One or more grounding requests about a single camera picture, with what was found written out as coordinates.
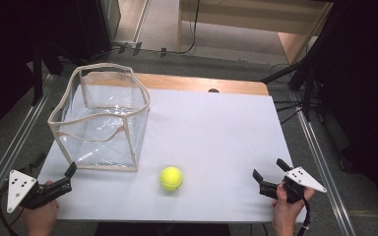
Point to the white table mat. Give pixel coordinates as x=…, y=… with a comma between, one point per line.
x=216, y=141

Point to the wooden table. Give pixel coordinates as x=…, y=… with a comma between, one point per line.
x=183, y=82

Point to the person's right hand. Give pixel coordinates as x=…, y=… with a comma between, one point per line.
x=285, y=216

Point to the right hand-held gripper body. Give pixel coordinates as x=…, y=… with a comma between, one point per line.
x=303, y=178

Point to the light wooden desk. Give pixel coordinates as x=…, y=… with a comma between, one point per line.
x=242, y=16

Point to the black curtain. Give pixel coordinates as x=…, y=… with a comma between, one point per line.
x=364, y=82

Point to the person's left hand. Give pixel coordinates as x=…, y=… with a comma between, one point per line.
x=41, y=219

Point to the black metal stand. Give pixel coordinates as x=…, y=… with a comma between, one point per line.
x=37, y=75

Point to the black cabinet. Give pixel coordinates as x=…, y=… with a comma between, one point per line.
x=95, y=26

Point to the metal floor rail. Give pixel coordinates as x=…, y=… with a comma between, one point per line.
x=325, y=177
x=10, y=154

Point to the black tripod stand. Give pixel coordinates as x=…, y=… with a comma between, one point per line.
x=306, y=82

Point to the clear plastic box beige trim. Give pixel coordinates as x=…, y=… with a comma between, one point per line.
x=101, y=131

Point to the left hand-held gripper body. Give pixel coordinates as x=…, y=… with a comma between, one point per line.
x=21, y=190

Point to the yellow tennis ball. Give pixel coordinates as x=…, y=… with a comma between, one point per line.
x=171, y=178

